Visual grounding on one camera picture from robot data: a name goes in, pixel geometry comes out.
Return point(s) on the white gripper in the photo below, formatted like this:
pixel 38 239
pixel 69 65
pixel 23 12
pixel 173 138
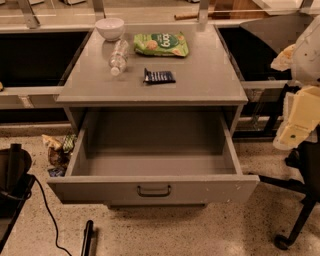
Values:
pixel 307 58

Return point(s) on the dark blue rxbar wrapper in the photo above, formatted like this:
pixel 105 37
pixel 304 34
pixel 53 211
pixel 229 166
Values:
pixel 158 77

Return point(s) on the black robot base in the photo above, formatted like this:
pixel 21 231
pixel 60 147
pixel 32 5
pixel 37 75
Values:
pixel 15 184

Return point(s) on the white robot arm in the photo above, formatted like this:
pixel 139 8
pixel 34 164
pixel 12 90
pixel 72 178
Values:
pixel 301 110

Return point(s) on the grey drawer cabinet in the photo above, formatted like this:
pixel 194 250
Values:
pixel 204 78

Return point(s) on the open grey top drawer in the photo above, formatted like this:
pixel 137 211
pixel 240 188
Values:
pixel 190 149

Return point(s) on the black office chair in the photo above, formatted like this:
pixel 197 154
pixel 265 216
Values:
pixel 296 39

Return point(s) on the wooden stick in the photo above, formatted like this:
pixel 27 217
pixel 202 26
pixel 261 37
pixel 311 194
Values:
pixel 185 16

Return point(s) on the green snack chip bag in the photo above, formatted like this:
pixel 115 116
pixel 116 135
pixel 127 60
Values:
pixel 161 44

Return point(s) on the clear plastic water bottle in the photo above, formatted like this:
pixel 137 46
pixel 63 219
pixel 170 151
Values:
pixel 119 57

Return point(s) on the white ceramic bowl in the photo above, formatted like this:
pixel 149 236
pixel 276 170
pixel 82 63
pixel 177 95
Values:
pixel 110 29

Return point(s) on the pile of snack packets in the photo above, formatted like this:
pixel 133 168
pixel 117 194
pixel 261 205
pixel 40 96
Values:
pixel 59 153

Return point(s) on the black bar on floor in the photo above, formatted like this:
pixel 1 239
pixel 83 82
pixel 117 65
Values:
pixel 89 243

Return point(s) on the black drawer handle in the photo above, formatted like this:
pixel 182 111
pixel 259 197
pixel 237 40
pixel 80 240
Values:
pixel 153 193

